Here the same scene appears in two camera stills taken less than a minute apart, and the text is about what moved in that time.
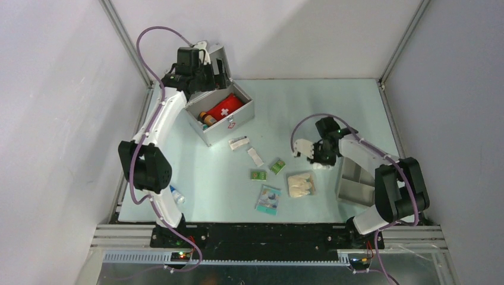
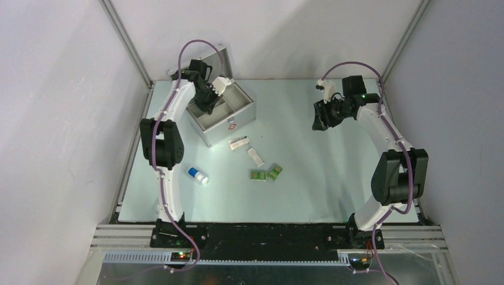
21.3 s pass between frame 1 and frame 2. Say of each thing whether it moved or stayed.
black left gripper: moved
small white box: stayed
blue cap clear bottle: moved
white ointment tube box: stayed
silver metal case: stayed
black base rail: stayed
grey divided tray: moved
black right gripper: moved
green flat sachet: stayed
